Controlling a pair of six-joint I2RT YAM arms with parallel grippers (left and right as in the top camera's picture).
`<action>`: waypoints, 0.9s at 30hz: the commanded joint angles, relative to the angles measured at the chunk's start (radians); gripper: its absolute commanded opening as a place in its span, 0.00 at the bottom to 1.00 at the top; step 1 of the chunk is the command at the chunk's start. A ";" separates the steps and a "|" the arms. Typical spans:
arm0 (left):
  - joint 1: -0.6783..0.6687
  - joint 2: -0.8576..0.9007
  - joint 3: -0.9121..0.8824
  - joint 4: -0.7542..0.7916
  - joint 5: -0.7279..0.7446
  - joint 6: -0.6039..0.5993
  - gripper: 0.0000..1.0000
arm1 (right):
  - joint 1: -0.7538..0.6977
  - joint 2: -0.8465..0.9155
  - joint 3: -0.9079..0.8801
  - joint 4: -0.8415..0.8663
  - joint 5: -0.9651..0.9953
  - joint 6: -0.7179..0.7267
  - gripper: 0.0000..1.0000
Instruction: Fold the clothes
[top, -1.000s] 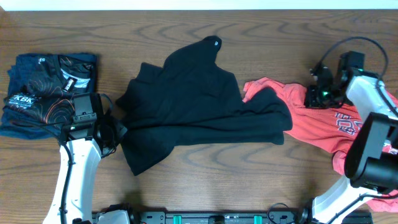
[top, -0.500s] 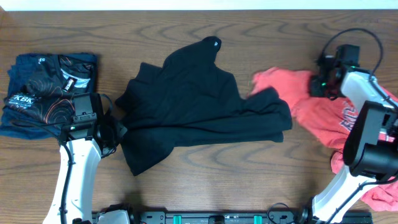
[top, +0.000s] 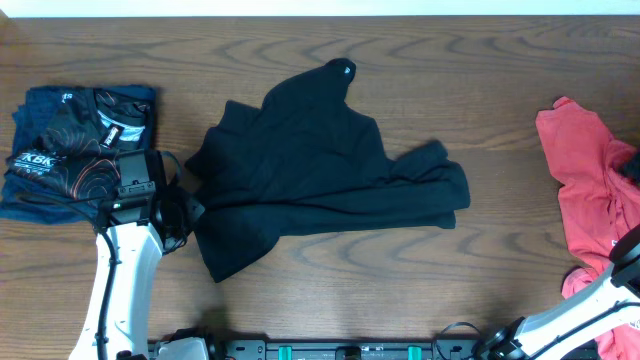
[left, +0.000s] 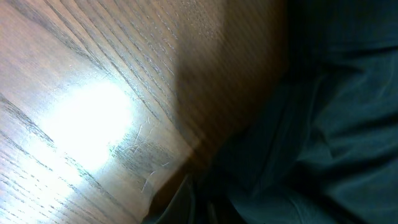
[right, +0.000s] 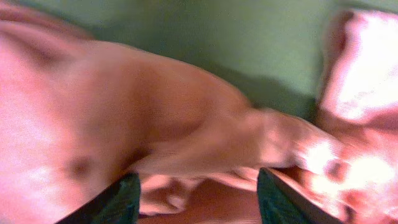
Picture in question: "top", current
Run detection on black mounting rail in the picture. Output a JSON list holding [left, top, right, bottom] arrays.
[[149, 338, 600, 360]]

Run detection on red t-shirt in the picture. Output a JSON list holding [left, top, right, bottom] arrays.
[[535, 96, 640, 360]]

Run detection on folded navy shirt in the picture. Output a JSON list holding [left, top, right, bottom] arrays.
[[0, 84, 159, 225]]

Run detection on black polo shirt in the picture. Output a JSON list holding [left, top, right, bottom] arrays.
[[185, 58, 471, 282]]

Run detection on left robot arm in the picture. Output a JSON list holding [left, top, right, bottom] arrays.
[[70, 150, 209, 360]]

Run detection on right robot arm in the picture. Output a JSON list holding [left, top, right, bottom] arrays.
[[475, 227, 639, 360]]

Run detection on folded black patterned jersey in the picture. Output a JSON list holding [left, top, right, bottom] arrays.
[[6, 88, 152, 210]]

